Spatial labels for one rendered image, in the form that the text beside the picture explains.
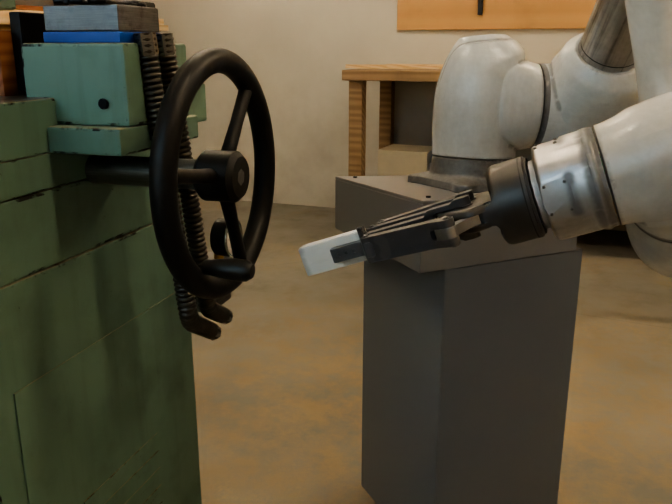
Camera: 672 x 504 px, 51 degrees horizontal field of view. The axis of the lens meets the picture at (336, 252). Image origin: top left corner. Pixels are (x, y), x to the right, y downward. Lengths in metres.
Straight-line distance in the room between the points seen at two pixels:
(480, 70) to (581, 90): 0.17
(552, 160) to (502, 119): 0.67
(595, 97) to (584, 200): 0.68
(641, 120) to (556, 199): 0.09
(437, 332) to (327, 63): 3.21
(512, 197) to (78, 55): 0.50
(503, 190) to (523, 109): 0.68
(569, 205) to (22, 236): 0.57
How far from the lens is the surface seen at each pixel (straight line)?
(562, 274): 1.36
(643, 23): 0.83
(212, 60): 0.80
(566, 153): 0.63
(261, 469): 1.75
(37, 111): 0.86
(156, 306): 1.08
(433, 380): 1.29
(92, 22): 0.86
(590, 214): 0.63
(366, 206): 1.31
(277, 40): 4.44
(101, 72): 0.84
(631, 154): 0.61
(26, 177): 0.84
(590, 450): 1.92
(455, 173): 1.30
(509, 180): 0.63
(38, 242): 0.86
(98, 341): 0.97
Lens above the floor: 0.95
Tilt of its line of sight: 16 degrees down
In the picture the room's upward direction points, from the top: straight up
